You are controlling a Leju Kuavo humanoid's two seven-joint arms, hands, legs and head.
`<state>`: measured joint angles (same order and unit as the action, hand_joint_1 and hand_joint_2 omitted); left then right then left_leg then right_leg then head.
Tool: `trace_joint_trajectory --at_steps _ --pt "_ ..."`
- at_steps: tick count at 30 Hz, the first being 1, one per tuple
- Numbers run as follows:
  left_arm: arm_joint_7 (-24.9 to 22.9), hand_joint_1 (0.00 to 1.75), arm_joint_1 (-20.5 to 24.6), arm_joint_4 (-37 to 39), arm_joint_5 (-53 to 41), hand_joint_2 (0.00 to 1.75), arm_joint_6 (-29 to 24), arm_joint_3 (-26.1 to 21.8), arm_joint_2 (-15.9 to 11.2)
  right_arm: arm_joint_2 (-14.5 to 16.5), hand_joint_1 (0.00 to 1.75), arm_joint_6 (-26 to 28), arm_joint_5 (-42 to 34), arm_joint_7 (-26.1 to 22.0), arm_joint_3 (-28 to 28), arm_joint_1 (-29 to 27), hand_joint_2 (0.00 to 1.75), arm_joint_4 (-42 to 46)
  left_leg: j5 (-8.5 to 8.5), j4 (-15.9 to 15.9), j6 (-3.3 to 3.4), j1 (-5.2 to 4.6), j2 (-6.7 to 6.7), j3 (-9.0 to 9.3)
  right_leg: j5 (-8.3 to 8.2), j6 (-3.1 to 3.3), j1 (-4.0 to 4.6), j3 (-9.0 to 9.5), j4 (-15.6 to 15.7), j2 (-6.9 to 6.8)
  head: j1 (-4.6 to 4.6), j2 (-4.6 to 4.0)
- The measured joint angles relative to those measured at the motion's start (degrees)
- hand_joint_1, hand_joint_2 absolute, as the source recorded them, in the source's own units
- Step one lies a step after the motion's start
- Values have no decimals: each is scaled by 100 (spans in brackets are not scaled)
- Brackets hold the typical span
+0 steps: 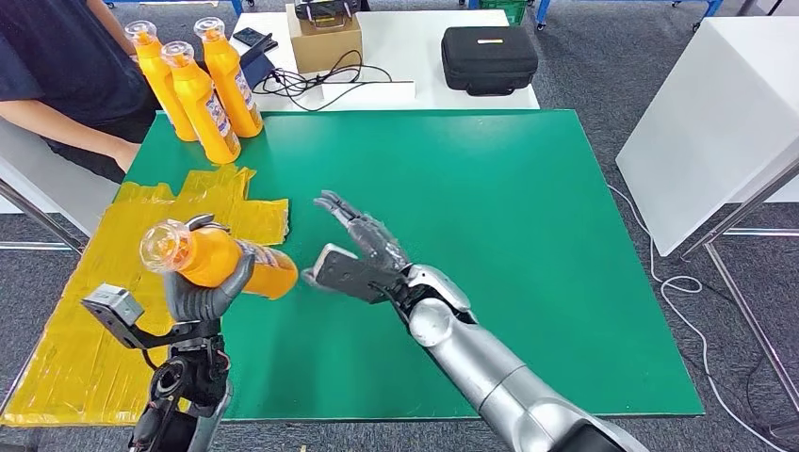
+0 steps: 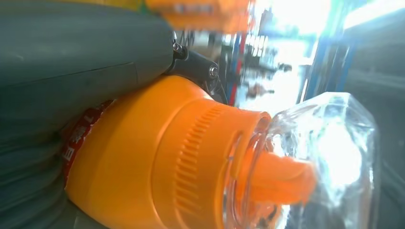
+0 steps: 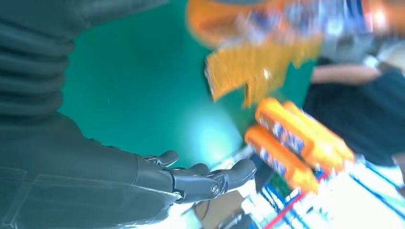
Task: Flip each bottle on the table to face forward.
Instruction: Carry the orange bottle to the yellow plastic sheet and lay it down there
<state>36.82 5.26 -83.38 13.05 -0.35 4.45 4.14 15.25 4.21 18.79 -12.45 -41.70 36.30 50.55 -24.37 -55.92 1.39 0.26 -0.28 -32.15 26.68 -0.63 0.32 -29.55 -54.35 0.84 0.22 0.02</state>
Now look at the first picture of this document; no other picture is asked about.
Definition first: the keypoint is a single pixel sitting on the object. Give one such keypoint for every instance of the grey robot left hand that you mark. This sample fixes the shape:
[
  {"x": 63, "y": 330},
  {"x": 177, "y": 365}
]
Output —
[{"x": 200, "y": 299}]

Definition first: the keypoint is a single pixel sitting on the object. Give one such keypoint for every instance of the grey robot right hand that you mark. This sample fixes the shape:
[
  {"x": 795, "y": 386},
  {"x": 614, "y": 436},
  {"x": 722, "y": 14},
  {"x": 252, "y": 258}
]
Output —
[{"x": 374, "y": 240}]

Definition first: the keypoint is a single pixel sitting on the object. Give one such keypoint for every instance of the orange detergent bottle clear cap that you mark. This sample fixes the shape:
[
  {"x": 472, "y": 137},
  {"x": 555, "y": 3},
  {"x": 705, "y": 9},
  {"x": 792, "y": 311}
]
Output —
[
  {"x": 228, "y": 81},
  {"x": 212, "y": 256},
  {"x": 200, "y": 106},
  {"x": 156, "y": 75}
]

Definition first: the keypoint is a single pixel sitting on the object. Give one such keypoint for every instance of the person's left forearm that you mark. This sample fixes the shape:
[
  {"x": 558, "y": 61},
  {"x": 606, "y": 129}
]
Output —
[{"x": 112, "y": 25}]

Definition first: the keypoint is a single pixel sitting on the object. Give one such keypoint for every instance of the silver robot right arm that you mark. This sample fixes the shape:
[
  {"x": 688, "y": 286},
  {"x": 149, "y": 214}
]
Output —
[{"x": 487, "y": 368}]

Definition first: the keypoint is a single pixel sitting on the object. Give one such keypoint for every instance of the person's right forearm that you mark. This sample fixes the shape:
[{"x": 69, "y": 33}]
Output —
[{"x": 68, "y": 128}]

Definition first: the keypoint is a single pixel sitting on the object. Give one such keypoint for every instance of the green table board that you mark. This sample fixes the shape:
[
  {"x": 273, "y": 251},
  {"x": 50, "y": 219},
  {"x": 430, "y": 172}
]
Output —
[{"x": 468, "y": 174}]

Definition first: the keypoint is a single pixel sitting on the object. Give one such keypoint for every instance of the yellow taped plastic sheet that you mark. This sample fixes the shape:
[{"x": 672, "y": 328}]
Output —
[{"x": 81, "y": 362}]

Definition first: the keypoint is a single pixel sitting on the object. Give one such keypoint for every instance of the metal bench leg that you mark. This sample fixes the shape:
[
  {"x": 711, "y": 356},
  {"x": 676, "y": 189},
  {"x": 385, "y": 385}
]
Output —
[{"x": 34, "y": 215}]

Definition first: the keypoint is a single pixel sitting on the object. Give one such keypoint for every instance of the white bench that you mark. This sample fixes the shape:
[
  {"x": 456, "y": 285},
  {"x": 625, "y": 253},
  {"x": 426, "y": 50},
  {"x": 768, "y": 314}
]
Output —
[{"x": 44, "y": 184}]

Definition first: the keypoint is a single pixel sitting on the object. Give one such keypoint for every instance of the brown cardboard box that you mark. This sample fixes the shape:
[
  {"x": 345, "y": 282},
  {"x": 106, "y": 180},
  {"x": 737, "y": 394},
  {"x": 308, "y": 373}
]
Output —
[{"x": 323, "y": 50}]

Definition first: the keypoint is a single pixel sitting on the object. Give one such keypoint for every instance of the white table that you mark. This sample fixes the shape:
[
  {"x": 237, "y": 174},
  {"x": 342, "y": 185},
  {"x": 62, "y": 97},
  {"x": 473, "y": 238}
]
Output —
[{"x": 406, "y": 43}]

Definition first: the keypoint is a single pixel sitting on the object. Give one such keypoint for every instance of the dark blue tablet folder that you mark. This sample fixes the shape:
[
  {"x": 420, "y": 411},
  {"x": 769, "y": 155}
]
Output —
[{"x": 259, "y": 65}]

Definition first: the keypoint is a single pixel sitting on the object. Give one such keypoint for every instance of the black zip carrying case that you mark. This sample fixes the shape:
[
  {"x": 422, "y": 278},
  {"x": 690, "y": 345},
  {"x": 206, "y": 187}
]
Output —
[{"x": 489, "y": 62}]

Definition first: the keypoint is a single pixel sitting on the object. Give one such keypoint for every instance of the black smartphone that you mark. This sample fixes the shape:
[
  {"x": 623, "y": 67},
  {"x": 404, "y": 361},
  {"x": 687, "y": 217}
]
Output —
[{"x": 248, "y": 36}]

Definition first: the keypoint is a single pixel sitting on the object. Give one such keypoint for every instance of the green plastic crate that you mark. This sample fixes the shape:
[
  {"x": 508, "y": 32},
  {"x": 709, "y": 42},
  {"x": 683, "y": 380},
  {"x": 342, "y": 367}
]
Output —
[{"x": 502, "y": 6}]

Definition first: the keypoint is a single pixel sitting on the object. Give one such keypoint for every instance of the person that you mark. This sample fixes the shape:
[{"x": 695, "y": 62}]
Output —
[{"x": 50, "y": 50}]

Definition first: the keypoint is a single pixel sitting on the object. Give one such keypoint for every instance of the blue metal rack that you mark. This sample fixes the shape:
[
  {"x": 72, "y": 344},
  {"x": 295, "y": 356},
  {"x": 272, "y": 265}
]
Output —
[{"x": 624, "y": 2}]

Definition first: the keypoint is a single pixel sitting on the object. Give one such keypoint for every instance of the large white tabletop panel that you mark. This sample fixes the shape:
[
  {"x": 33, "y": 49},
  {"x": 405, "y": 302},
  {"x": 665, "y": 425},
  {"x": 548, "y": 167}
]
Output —
[{"x": 711, "y": 118}]

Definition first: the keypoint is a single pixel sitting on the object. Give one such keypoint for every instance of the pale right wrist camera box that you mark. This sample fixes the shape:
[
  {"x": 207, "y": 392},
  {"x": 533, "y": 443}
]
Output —
[{"x": 349, "y": 274}]

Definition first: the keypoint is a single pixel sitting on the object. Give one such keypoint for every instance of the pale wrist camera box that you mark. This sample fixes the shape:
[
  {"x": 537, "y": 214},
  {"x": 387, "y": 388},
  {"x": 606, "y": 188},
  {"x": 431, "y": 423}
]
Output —
[
  {"x": 349, "y": 274},
  {"x": 115, "y": 306}
]

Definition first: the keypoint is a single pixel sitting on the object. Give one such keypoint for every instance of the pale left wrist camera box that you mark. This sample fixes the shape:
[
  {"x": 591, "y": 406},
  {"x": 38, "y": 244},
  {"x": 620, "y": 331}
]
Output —
[{"x": 115, "y": 306}]

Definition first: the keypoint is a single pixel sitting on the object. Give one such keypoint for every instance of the metal table frame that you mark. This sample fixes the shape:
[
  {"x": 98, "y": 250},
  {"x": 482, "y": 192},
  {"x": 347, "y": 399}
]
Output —
[{"x": 745, "y": 312}]

